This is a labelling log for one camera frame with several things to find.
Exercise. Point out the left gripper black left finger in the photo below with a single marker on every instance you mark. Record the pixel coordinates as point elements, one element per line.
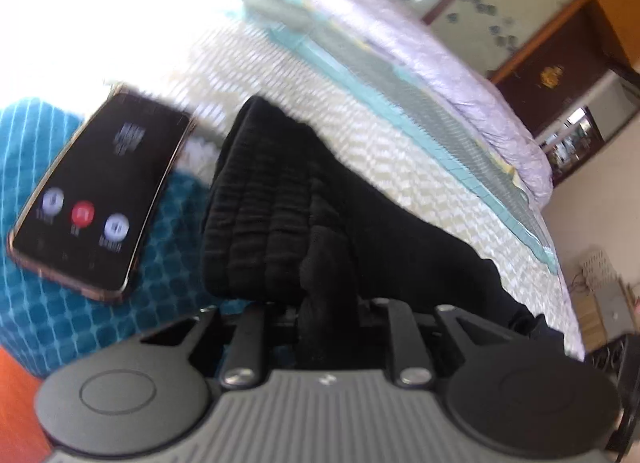
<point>244,365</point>

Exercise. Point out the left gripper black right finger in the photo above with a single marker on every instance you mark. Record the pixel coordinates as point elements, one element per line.
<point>409,365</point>

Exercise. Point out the black pants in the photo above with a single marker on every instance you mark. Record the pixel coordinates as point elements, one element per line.
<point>289,224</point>

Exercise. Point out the wooden side cabinet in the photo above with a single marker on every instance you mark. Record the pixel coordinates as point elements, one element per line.
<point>602,301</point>

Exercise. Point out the black smartphone with call screen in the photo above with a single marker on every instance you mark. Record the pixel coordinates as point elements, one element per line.
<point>84,225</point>

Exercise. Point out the patterned teal white bedspread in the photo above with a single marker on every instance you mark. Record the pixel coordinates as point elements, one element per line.
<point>61,59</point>

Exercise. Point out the dark brown wooden door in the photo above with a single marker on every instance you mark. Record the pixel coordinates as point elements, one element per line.
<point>559,72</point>

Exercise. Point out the lavender floral duvet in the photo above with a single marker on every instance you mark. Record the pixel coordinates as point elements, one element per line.
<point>401,35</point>

